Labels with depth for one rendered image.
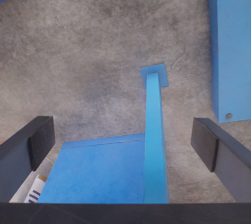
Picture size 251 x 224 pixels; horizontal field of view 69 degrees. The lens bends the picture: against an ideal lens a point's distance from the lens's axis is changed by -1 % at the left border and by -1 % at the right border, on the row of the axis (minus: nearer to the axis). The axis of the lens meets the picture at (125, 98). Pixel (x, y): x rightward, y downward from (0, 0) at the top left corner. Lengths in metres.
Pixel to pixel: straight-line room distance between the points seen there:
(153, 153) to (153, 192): 0.12
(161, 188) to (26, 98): 1.05
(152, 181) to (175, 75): 0.61
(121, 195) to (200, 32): 0.89
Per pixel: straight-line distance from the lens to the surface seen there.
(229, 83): 0.95
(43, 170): 1.77
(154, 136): 0.65
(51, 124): 0.16
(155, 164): 0.58
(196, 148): 0.17
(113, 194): 1.11
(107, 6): 0.89
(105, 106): 1.16
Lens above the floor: 0.85
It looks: 51 degrees down
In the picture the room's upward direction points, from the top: 170 degrees counter-clockwise
